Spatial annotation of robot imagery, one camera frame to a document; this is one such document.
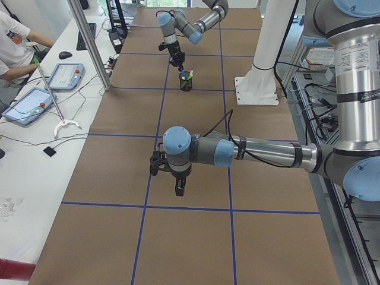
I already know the black keyboard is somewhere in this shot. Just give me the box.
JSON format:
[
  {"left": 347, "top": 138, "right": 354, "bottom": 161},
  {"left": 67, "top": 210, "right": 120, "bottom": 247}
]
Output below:
[{"left": 76, "top": 23, "right": 97, "bottom": 51}]

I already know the near teach pendant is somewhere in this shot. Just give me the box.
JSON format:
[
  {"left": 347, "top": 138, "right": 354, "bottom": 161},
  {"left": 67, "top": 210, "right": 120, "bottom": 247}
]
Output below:
[{"left": 2, "top": 87, "right": 53, "bottom": 126}]

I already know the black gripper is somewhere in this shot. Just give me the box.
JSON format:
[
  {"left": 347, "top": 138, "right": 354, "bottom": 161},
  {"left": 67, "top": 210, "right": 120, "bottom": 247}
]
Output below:
[
  {"left": 168, "top": 41, "right": 185, "bottom": 71},
  {"left": 171, "top": 167, "right": 191, "bottom": 196}
]

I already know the metal rod green handle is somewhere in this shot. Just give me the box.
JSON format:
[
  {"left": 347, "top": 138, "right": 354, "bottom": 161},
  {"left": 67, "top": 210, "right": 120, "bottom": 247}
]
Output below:
[{"left": 33, "top": 58, "right": 65, "bottom": 124}]

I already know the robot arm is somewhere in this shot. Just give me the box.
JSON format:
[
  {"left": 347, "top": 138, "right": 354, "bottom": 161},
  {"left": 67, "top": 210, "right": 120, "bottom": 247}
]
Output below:
[
  {"left": 150, "top": 1, "right": 379, "bottom": 202},
  {"left": 156, "top": 0, "right": 229, "bottom": 71}
]

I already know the teach pendant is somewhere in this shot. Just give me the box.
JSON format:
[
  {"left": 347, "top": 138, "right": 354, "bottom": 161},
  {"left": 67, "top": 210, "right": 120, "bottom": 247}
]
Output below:
[
  {"left": 2, "top": 87, "right": 53, "bottom": 126},
  {"left": 47, "top": 63, "right": 84, "bottom": 91}
]

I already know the green highlighter pen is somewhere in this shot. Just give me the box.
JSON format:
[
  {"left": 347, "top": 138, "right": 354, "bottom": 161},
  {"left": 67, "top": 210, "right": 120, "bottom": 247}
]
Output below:
[{"left": 180, "top": 80, "right": 189, "bottom": 89}]

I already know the red cylinder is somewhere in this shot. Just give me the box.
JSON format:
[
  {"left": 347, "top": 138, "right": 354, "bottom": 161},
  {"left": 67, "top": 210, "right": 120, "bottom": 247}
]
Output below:
[{"left": 1, "top": 258, "right": 36, "bottom": 281}]

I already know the black mesh pen cup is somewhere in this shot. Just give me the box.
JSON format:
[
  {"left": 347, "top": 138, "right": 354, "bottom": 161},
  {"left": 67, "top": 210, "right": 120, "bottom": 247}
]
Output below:
[{"left": 179, "top": 71, "right": 192, "bottom": 91}]

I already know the black computer mouse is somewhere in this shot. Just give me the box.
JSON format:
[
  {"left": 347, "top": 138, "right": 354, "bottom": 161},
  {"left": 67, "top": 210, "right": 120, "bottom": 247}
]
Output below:
[{"left": 58, "top": 51, "right": 72, "bottom": 60}]

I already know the aluminium frame post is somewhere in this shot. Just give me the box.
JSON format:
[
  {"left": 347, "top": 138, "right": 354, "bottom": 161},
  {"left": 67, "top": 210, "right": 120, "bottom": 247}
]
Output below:
[{"left": 67, "top": 0, "right": 110, "bottom": 91}]

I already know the white curved bracket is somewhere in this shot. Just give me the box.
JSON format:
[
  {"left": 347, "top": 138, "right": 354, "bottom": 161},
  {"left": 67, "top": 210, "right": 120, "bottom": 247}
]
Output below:
[{"left": 53, "top": 119, "right": 82, "bottom": 139}]

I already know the seated person white shirt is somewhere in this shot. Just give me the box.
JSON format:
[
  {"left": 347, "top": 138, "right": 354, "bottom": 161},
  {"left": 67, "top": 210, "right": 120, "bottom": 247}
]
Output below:
[{"left": 1, "top": 12, "right": 55, "bottom": 85}]

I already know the white pedestal column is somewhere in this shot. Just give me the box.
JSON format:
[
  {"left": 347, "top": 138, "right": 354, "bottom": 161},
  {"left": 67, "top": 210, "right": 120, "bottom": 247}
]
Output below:
[{"left": 235, "top": 0, "right": 298, "bottom": 106}]

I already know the small black square pad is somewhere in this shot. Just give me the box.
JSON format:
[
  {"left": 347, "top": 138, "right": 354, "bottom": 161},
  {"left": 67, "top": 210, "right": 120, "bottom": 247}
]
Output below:
[{"left": 43, "top": 146, "right": 56, "bottom": 157}]

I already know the far teach pendant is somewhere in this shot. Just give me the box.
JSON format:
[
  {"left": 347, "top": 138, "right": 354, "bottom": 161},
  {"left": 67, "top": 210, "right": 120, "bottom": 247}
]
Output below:
[{"left": 47, "top": 63, "right": 84, "bottom": 91}]

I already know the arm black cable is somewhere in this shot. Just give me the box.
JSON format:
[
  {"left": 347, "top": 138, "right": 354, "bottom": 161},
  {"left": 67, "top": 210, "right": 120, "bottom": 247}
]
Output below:
[{"left": 204, "top": 109, "right": 297, "bottom": 167}]

